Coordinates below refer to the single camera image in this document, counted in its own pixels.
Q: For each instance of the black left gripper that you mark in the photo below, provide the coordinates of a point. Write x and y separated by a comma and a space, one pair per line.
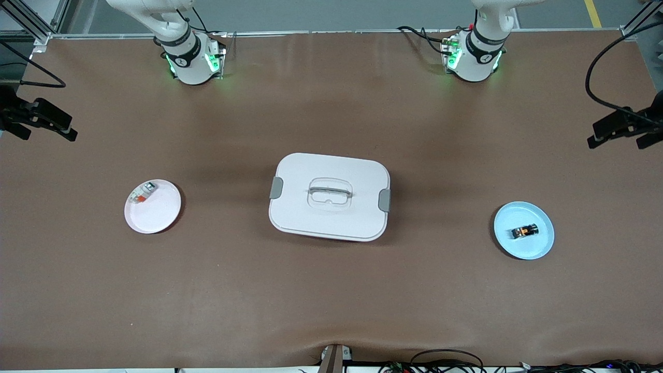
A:
649, 117

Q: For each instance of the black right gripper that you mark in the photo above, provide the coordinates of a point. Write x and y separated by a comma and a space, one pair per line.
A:
11, 110

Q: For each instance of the orange and black switch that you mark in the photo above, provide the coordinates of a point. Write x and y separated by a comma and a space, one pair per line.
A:
524, 231

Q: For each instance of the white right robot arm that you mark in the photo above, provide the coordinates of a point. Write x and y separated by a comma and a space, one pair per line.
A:
186, 62

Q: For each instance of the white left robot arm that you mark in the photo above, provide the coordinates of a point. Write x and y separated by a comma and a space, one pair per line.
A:
476, 62

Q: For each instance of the white lidded box grey latches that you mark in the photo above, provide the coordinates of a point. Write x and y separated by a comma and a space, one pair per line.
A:
331, 223

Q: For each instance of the pale pink round plate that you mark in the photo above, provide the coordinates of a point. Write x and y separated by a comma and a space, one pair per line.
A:
155, 215

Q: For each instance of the light blue round plate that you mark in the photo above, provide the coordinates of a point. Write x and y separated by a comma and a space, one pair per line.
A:
518, 248

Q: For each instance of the brown table mat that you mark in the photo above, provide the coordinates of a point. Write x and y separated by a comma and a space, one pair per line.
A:
331, 300

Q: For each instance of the aluminium corner frame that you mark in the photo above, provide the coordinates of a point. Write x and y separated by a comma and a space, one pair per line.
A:
39, 36
629, 31

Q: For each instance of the white switch with orange part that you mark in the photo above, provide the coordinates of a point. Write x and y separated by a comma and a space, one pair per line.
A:
145, 191

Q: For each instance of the table edge clamp bracket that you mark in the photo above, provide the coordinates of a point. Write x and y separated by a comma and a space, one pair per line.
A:
331, 360

